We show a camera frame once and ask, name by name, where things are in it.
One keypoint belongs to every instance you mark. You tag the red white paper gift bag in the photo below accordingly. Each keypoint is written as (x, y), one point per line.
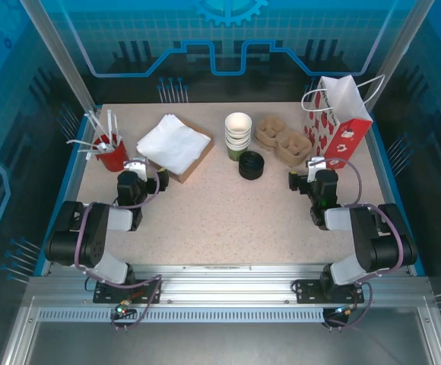
(351, 133)

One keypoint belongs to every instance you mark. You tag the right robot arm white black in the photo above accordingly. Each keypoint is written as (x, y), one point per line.
(368, 235)

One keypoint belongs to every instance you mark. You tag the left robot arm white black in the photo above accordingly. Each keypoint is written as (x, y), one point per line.
(91, 235)

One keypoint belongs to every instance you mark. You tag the red plastic cup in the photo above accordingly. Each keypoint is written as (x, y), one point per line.
(116, 159)

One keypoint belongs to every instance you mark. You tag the white wrapped stirrer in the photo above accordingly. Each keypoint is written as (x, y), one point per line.
(81, 143)
(97, 124)
(91, 151)
(116, 131)
(110, 123)

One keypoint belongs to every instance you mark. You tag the small led circuit board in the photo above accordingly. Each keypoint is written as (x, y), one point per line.
(346, 311)
(123, 310)

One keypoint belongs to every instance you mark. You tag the steel bottom plate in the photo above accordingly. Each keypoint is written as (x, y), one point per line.
(224, 346)

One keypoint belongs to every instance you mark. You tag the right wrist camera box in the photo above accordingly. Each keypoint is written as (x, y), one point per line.
(315, 167)

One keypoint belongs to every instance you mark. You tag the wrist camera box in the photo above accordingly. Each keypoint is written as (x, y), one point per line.
(138, 167)
(315, 167)

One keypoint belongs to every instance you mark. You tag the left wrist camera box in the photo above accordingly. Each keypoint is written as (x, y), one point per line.
(138, 167)

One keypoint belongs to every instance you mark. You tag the aluminium mounting rail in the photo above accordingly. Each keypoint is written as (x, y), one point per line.
(224, 289)

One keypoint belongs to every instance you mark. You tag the aluminium frame post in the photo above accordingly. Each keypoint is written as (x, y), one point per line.
(57, 45)
(397, 45)

